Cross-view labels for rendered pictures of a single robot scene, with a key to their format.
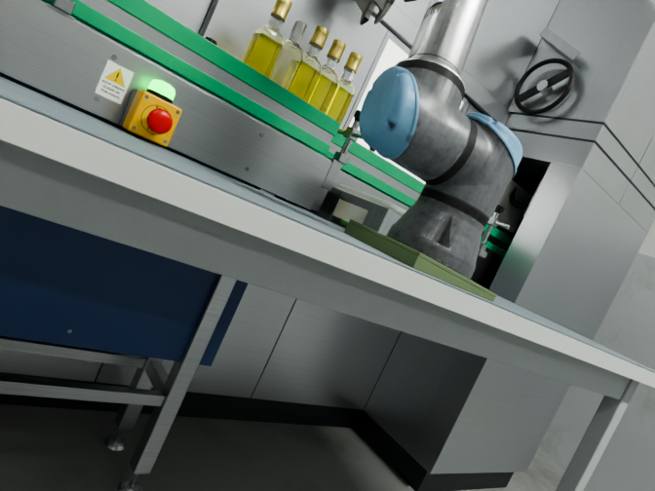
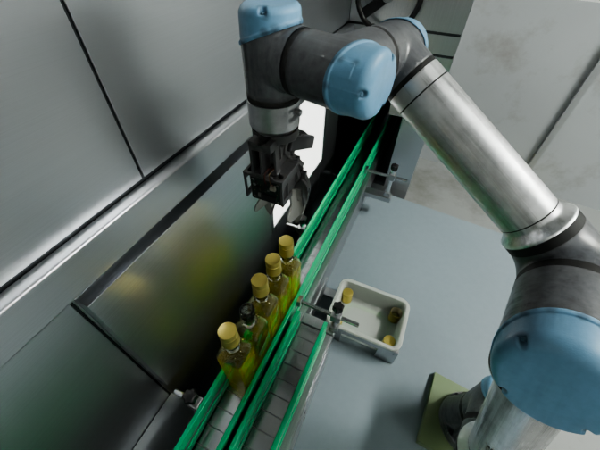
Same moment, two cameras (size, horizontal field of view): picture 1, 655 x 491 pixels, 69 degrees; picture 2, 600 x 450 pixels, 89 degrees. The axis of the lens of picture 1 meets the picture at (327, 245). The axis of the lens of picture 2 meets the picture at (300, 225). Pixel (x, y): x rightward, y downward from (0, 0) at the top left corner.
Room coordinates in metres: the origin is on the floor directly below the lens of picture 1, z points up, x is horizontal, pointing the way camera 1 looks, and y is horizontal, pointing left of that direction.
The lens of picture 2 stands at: (0.85, 0.31, 1.68)
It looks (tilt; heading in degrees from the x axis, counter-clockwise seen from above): 47 degrees down; 333
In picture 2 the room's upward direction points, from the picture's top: 1 degrees clockwise
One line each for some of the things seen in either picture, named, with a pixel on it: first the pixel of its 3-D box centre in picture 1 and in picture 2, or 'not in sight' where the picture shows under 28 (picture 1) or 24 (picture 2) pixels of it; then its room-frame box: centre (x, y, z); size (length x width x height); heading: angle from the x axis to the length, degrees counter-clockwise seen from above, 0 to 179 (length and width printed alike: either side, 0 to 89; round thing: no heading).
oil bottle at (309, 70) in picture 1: (292, 96); (265, 319); (1.18, 0.23, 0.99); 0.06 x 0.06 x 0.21; 39
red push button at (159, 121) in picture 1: (158, 120); not in sight; (0.78, 0.34, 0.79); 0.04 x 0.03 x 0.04; 129
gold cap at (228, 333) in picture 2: (281, 9); (229, 335); (1.11, 0.32, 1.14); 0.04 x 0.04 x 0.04
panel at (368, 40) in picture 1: (356, 80); (260, 195); (1.43, 0.13, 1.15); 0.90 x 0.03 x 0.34; 129
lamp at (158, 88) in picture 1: (162, 90); not in sight; (0.82, 0.37, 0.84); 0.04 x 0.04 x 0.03
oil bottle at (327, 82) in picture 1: (311, 107); (276, 299); (1.22, 0.18, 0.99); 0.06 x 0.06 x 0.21; 40
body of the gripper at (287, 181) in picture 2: not in sight; (274, 161); (1.23, 0.16, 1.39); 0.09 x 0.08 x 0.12; 129
